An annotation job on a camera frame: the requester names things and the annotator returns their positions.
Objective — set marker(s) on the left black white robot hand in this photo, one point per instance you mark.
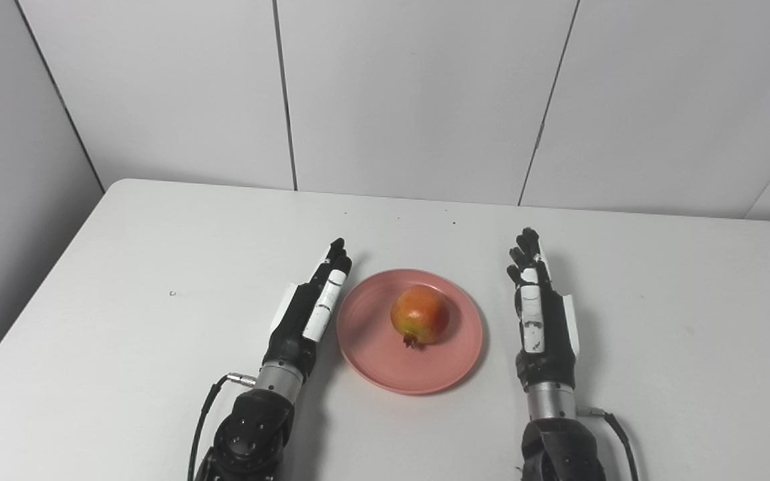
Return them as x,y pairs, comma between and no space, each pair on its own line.
291,334

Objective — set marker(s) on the pink round plate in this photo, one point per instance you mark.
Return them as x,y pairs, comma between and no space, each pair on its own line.
371,361

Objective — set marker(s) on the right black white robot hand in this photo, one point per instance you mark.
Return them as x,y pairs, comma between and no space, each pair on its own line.
555,347

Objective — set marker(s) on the red yellow pomegranate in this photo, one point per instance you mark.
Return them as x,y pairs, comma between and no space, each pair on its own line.
422,314

